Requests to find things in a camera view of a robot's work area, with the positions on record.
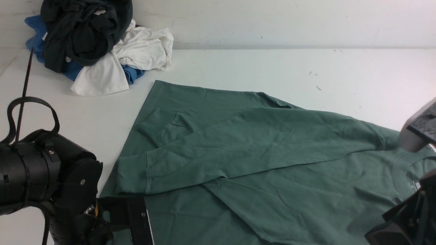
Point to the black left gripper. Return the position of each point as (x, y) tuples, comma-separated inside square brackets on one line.
[(79, 217)]

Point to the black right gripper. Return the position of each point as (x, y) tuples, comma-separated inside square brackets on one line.
[(412, 222)]

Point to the green long-sleeve top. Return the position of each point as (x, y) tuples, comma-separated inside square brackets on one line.
[(239, 168)]

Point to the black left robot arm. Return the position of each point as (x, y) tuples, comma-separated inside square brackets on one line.
[(49, 172)]

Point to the white crumpled garment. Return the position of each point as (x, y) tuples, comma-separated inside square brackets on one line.
[(140, 49)]

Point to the black crumpled garment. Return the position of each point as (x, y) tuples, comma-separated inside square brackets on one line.
[(82, 30)]

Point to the blue crumpled garment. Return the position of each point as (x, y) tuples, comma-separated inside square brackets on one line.
[(72, 68)]

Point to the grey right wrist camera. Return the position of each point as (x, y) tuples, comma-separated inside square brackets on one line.
[(420, 129)]

